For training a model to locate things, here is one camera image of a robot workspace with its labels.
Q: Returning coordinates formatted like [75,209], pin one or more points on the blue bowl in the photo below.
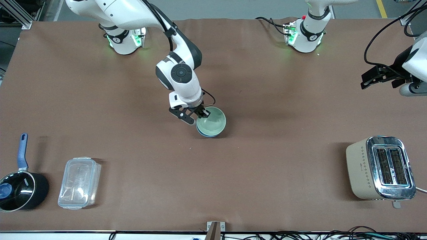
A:
[204,134]

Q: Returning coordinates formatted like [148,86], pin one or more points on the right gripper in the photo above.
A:
[197,109]

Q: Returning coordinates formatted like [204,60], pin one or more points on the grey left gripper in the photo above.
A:
[399,64]

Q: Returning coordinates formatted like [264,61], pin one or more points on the aluminium frame profile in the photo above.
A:
[20,15]

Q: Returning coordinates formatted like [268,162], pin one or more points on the brown table cover mat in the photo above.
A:
[267,173]

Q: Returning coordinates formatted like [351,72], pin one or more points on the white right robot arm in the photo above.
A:
[133,13]

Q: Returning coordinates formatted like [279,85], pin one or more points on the beige chrome two-slot toaster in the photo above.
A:
[358,170]

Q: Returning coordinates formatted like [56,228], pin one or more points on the metal table edge bracket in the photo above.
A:
[215,230]

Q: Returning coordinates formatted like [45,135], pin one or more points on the green bowl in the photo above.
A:
[213,123]

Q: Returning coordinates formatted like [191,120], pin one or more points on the clear plastic lidded container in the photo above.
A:
[78,183]

